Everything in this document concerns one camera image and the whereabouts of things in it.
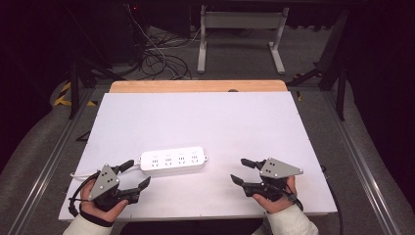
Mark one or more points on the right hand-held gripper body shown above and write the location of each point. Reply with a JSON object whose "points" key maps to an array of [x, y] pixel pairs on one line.
{"points": [[279, 169]]}

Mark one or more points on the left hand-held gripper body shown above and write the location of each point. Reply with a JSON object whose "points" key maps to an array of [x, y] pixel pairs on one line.
{"points": [[103, 182]]}

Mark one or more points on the white power strip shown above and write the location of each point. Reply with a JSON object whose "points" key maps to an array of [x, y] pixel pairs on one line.
{"points": [[173, 160]]}

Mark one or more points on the person's left hand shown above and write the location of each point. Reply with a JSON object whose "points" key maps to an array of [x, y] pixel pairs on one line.
{"points": [[107, 215]]}

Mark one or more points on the person's right hand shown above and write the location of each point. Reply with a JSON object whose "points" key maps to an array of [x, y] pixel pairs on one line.
{"points": [[275, 206]]}

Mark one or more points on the white board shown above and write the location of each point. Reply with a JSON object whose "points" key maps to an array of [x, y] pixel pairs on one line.
{"points": [[202, 124]]}

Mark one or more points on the person's dark lap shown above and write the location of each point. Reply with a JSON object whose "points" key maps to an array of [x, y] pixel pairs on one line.
{"points": [[192, 227]]}

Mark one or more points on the yellow black hazard tape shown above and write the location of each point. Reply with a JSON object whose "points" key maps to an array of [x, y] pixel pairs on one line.
{"points": [[63, 98]]}

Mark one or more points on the black metal stand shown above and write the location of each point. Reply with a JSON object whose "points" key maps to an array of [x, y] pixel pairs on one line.
{"points": [[74, 88], [341, 94]]}

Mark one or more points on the wooden table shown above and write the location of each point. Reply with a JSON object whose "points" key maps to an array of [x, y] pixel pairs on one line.
{"points": [[195, 86]]}

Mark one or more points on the dark equipment box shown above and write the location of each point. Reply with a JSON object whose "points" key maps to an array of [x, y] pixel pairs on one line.
{"points": [[124, 29]]}

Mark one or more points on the aluminium floor rail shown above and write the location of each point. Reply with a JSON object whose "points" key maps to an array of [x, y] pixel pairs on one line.
{"points": [[362, 169], [45, 169]]}

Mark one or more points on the white metal desk frame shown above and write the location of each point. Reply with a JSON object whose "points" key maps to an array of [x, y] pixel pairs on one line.
{"points": [[241, 20]]}

